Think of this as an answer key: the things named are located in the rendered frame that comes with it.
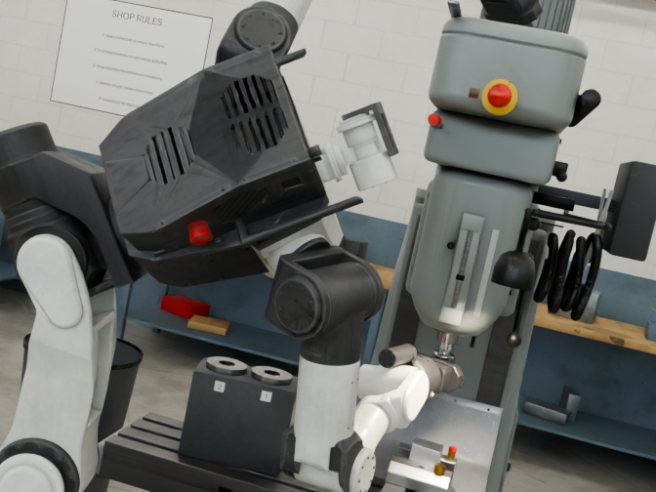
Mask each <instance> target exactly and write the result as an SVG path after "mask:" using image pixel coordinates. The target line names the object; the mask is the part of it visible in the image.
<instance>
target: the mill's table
mask: <svg viewBox="0 0 656 492"><path fill-rule="evenodd" d="M183 425H184V422H183V421H179V420H176V419H172V418H169V417H165V416H162V415H158V414H155V413H151V412H149V413H148V414H146V415H142V416H140V417H139V418H138V419H137V420H135V421H133V422H132V423H130V424H129V425H127V426H125V427H124V428H122V429H121V430H118V431H117V432H115V433H114V434H112V435H110V436H109V437H107V438H106V439H104V440H102V441H101V442H99V443H98V446H99V451H100V461H99V465H98V469H97V471H96V473H97V474H98V475H99V476H102V477H105V478H108V479H112V480H115V481H118V482H121V483H125V484H128V485H131V486H134V487H138V488H141V489H143V490H146V491H150V492H333V491H330V490H327V489H324V488H321V487H318V486H315V485H311V484H308V483H305V482H302V481H299V480H297V479H294V478H291V477H287V476H286V475H285V474H284V472H283V471H282V470H281V469H280V472H279V475H275V474H271V473H266V472H261V471H253V470H248V469H243V468H240V467H235V466H230V465H226V464H221V463H216V462H212V461H207V460H202V459H198V458H193V457H188V456H185V455H180V454H178V451H179V446H180V441H181V435H182V430H183ZM385 483H386V482H385V479H383V478H379V477H377V476H373V479H372V482H371V484H370V487H369V489H368V490H367V492H381V491H382V489H383V487H384V485H385Z"/></svg>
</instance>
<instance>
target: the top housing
mask: <svg viewBox="0 0 656 492"><path fill-rule="evenodd" d="M441 33H442V36H440V40H439V45H438V49H437V54H436V59H435V63H434V68H433V72H432V77H431V81H430V88H429V98H430V101H431V103H432V104H433V105H434V106H435V107H436V108H437V109H444V110H449V111H454V112H459V113H464V114H468V115H473V116H478V117H483V118H489V119H494V120H499V121H504V122H509V123H513V124H518V125H523V126H528V127H534V128H539V129H544V130H549V131H554V132H556V133H558V135H560V134H561V133H562V132H563V131H564V130H565V129H566V128H567V127H568V126H569V124H570V123H571V121H572V119H573V115H574V110H575V106H576V102H577V99H578V95H579V91H580V87H581V82H582V78H583V74H584V70H585V66H586V59H587V57H588V47H587V45H586V44H585V42H584V41H582V40H581V39H580V38H578V37H575V36H572V35H569V34H565V33H561V32H556V31H550V30H545V29H539V28H534V27H528V26H522V25H516V24H510V23H505V22H499V21H493V20H483V19H478V18H470V17H456V18H452V19H450V20H448V21H447V22H446V23H445V24H444V25H443V28H442V31H441ZM496 79H505V80H508V81H510V82H511V83H513V85H514V86H515V88H516V90H517V103H516V105H515V107H514V109H513V110H512V111H511V112H509V113H507V114H505V115H494V114H492V113H490V112H488V111H487V110H486V109H485V107H484V105H483V103H482V92H483V90H484V88H485V87H486V85H487V84H488V83H490V82H491V81H493V80H496ZM470 88H475V89H479V93H478V97H477V99H476V98H471V97H469V93H470Z"/></svg>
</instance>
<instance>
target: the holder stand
mask: <svg viewBox="0 0 656 492"><path fill-rule="evenodd" d="M297 386H298V377H295V376H292V375H291V374H290V373H288V372H286V371H284V370H281V369H278V368H274V367H268V366H257V367H249V366H247V365H246V364H245V363H243V362H241V361H239V360H236V359H232V358H227V357H219V356H214V357H209V358H208V357H204V358H203V359H202V361H201V362H200V363H199V365H198V366H197V367H196V369H195V370H194V372H193V376H192V381H191V386H190V391H189V396H188V401H187V407H186V411H185V416H184V425H183V430H182V435H181V441H180V446H179V451H178V454H180V455H185V456H188V457H193V458H198V459H202V460H207V461H212V462H216V463H221V464H226V465H230V466H235V467H240V468H243V469H248V470H253V471H258V472H266V473H271V474H275V475H279V472H280V457H281V444H282V433H284V431H286V430H287V429H288V428H289V427H290V423H291V418H292V413H293V408H294V404H295V399H296V394H297Z"/></svg>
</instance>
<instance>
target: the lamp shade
mask: <svg viewBox="0 0 656 492"><path fill-rule="evenodd" d="M534 279H535V265H534V261H533V260H532V259H531V258H530V257H529V255H527V254H525V253H524V252H520V251H516V250H514V251H508V252H506V253H503V254H501V256H500V258H499V259H498V261H497V263H496V264H495V265H494V268H493V273H492V277H491V281H492V282H494V283H496V284H499V285H503V286H506V287H510V288H514V289H519V290H525V291H532V287H533V283H534Z"/></svg>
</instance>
